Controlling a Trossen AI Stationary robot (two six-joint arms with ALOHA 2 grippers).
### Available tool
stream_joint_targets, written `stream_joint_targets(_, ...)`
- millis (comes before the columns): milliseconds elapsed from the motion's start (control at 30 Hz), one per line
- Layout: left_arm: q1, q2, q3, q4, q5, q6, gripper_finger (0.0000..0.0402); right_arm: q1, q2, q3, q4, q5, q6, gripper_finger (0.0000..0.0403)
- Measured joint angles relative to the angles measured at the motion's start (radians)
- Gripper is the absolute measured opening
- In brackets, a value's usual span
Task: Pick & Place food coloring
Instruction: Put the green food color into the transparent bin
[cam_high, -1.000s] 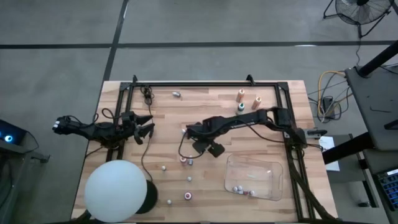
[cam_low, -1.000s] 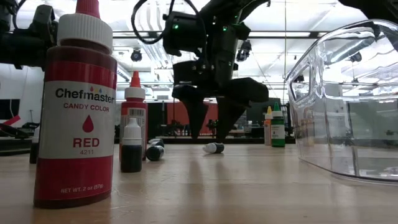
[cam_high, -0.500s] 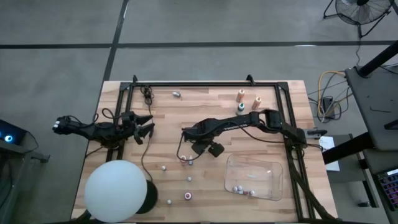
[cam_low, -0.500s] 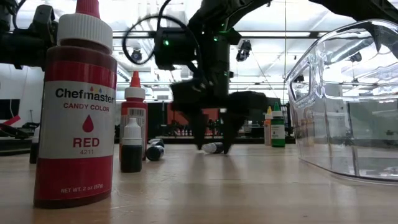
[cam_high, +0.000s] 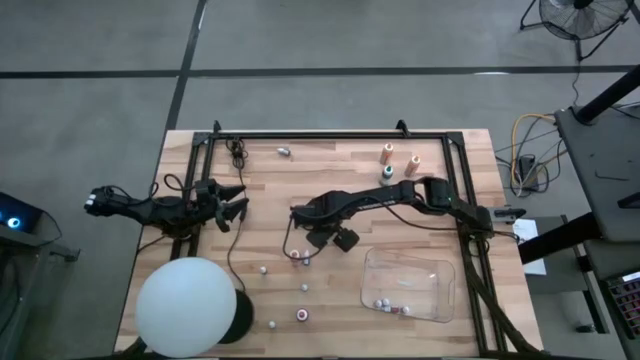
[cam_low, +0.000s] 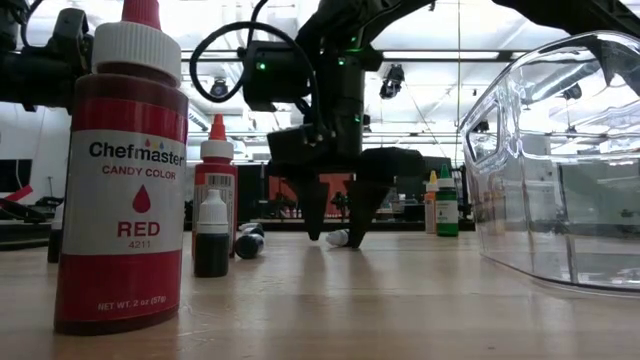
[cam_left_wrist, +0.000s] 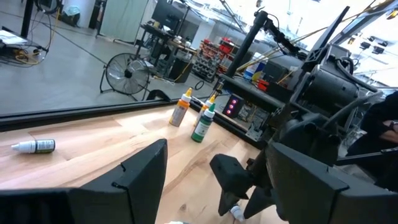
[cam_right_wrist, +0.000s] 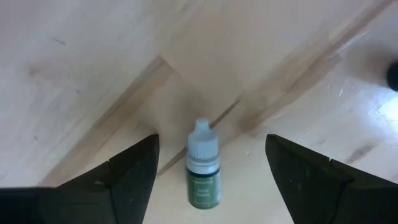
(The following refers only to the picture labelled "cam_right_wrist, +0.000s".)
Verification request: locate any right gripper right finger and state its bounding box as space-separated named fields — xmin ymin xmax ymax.
xmin=266 ymin=134 xmax=398 ymax=224

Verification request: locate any small dark dropper bottle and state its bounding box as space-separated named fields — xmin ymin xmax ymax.
xmin=386 ymin=61 xmax=398 ymax=91

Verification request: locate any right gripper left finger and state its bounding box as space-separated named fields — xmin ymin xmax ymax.
xmin=0 ymin=134 xmax=160 ymax=224

